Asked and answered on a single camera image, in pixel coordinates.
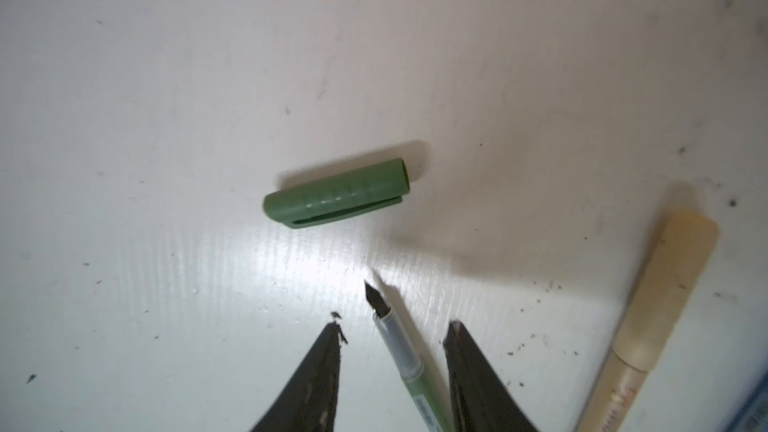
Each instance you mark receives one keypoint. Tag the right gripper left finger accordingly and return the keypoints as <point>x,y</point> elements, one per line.
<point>308,402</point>

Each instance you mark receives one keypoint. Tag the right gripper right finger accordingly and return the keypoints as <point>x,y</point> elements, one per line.
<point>480,402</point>

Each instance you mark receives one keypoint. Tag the green pen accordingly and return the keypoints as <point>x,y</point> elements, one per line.
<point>418,381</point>

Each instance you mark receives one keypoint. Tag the beige pen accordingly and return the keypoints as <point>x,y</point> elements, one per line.
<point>677,259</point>

